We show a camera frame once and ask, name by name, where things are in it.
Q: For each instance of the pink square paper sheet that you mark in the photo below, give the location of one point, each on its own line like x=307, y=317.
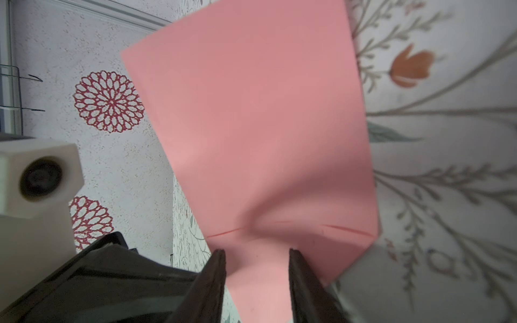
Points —
x=259, y=109

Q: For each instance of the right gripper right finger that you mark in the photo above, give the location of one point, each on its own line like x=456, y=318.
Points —
x=310, y=301

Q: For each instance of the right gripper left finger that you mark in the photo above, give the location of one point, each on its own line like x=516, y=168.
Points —
x=204, y=300

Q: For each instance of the black wire wall rack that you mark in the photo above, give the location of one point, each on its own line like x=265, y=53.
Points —
x=12, y=108

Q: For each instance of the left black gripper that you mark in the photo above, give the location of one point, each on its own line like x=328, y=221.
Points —
x=107, y=282

